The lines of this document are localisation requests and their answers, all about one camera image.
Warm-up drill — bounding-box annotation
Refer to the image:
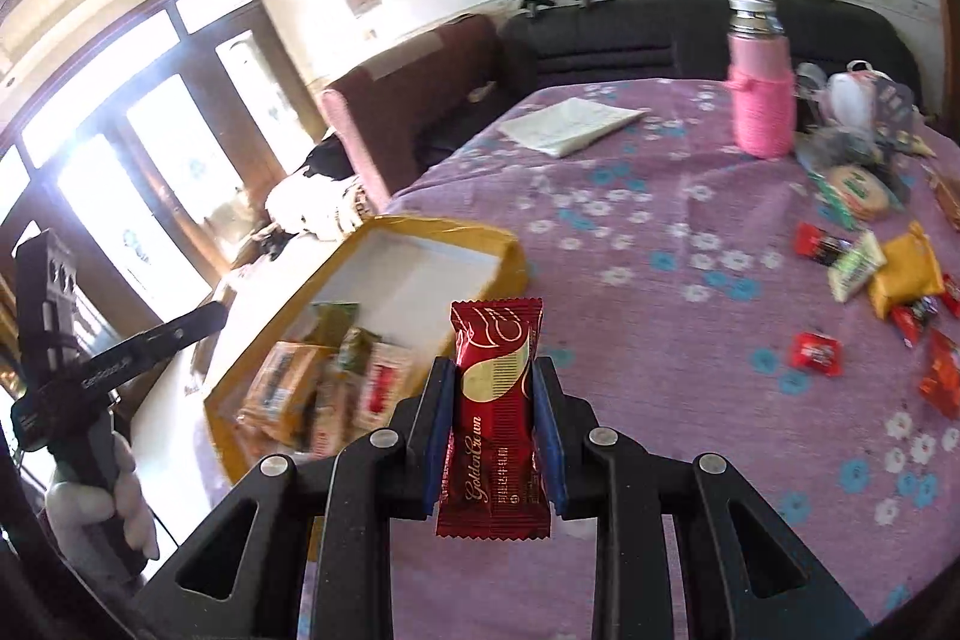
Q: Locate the large yellow snack packet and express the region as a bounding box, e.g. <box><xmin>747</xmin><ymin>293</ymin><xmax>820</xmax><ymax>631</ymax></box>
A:
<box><xmin>238</xmin><ymin>340</ymin><xmax>338</xmax><ymax>446</ymax></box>

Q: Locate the small red candy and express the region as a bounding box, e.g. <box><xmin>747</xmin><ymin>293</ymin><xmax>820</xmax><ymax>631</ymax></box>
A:
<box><xmin>791</xmin><ymin>331</ymin><xmax>845</xmax><ymax>377</ymax></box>

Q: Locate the white round bag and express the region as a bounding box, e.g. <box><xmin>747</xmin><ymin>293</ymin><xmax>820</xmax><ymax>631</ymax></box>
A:
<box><xmin>825</xmin><ymin>61</ymin><xmax>897</xmax><ymax>131</ymax></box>

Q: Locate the wooden glass door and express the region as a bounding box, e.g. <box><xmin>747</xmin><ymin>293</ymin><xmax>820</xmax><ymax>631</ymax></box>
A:
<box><xmin>0</xmin><ymin>0</ymin><xmax>323</xmax><ymax>341</ymax></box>

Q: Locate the brown snack packet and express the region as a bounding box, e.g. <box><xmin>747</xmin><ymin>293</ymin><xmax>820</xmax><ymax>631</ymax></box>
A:
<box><xmin>926</xmin><ymin>164</ymin><xmax>960</xmax><ymax>214</ymax></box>

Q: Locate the yellow cardboard box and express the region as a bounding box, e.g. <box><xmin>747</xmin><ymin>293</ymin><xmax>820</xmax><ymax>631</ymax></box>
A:
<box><xmin>202</xmin><ymin>214</ymin><xmax>530</xmax><ymax>483</ymax></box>

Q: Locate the white and red snack packet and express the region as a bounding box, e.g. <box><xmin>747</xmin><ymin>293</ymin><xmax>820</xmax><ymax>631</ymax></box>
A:
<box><xmin>352</xmin><ymin>340</ymin><xmax>413</xmax><ymax>438</ymax></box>

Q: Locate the black sofa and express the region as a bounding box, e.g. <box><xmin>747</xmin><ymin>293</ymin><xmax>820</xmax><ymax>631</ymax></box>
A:
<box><xmin>499</xmin><ymin>0</ymin><xmax>923</xmax><ymax>120</ymax></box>

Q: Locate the dark red snack packet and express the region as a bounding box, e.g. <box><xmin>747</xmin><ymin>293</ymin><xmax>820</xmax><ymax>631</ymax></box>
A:
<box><xmin>435</xmin><ymin>297</ymin><xmax>552</xmax><ymax>540</ymax></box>

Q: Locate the pink bottle with knitted sleeve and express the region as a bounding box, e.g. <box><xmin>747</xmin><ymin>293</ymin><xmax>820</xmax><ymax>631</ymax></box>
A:
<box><xmin>724</xmin><ymin>0</ymin><xmax>797</xmax><ymax>160</ymax></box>

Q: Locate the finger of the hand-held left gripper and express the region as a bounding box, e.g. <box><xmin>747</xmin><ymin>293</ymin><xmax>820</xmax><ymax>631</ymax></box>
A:
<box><xmin>75</xmin><ymin>301</ymin><xmax>228</xmax><ymax>386</ymax></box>

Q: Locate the white paper sheet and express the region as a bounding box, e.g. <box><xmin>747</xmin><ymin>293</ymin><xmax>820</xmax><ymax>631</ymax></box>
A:
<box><xmin>499</xmin><ymin>97</ymin><xmax>650</xmax><ymax>157</ymax></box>

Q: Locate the black and white cloth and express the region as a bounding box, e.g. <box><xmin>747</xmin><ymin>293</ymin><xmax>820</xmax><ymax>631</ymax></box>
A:
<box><xmin>262</xmin><ymin>134</ymin><xmax>376</xmax><ymax>244</ymax></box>

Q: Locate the dark red-black candy packet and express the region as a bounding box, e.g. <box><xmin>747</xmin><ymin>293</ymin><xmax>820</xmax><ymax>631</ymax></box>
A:
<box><xmin>889</xmin><ymin>293</ymin><xmax>942</xmax><ymax>348</ymax></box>

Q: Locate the round crackers packet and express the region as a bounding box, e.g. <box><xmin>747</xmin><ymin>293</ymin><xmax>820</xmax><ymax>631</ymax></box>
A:
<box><xmin>814</xmin><ymin>164</ymin><xmax>905</xmax><ymax>221</ymax></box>

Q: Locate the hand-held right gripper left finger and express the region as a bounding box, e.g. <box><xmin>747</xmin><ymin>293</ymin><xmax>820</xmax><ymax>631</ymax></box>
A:
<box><xmin>131</xmin><ymin>355</ymin><xmax>458</xmax><ymax>640</ymax></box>

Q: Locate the brown chair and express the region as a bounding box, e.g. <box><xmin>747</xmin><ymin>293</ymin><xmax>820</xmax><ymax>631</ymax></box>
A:
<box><xmin>315</xmin><ymin>14</ymin><xmax>518</xmax><ymax>214</ymax></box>

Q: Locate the person's left hand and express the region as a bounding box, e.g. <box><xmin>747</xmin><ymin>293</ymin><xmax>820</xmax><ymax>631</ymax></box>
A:
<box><xmin>45</xmin><ymin>434</ymin><xmax>160</xmax><ymax>570</ymax></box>

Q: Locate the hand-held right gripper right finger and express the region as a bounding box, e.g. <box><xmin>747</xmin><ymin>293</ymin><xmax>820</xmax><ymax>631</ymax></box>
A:
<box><xmin>531</xmin><ymin>355</ymin><xmax>875</xmax><ymax>640</ymax></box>

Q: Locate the red floral snack packet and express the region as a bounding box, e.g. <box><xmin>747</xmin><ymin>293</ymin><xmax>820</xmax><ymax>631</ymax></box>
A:
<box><xmin>916</xmin><ymin>329</ymin><xmax>960</xmax><ymax>420</ymax></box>

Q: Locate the plain yellow snack packet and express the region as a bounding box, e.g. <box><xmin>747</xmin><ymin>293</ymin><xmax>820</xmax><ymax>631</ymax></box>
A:
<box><xmin>868</xmin><ymin>221</ymin><xmax>944</xmax><ymax>320</ymax></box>

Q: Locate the green and white snack packet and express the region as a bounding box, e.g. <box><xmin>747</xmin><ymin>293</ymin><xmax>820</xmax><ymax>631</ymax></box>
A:
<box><xmin>829</xmin><ymin>229</ymin><xmax>888</xmax><ymax>304</ymax></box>

